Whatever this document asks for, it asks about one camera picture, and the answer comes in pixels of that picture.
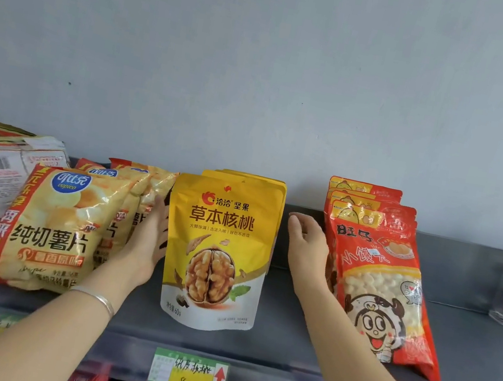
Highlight person's right hand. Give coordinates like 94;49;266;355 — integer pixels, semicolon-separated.
274;210;344;305

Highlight person's left hand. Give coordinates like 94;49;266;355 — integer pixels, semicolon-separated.
103;188;178;297

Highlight silver bracelet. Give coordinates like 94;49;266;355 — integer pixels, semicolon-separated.
64;283;119;321

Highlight red cartoon snack packet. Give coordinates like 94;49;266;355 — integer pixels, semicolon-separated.
325;188;420;237
322;175;404;233
304;200;470;381

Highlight yellow walnut pouch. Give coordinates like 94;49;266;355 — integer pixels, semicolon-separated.
212;168;290;232
187;167;288;277
148;169;284;341

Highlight green and yellow price tag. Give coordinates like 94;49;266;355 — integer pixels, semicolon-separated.
147;346;232;381

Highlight grey metal shelf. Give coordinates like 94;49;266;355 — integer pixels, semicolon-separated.
0;146;503;381

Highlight yellow potato chip bag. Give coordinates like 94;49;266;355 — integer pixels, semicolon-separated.
58;157;154;277
0;156;139;310
98;157;180;232

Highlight person's left forearm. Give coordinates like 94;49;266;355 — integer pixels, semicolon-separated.
0;245;142;381

